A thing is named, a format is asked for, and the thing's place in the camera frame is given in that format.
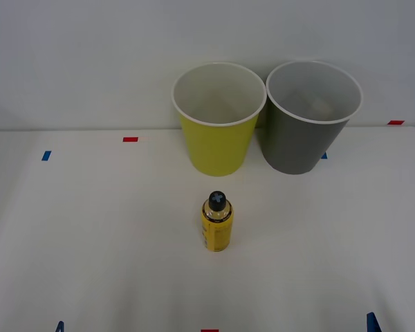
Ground yellow bottle with black cap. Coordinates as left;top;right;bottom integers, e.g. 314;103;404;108
200;190;235;252

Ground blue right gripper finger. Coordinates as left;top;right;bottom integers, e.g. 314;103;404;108
366;312;382;332

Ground yellow-green plastic bin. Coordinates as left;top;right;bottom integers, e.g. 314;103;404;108
170;61;268;178

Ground grey plastic bin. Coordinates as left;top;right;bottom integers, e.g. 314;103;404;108
257;59;364;176

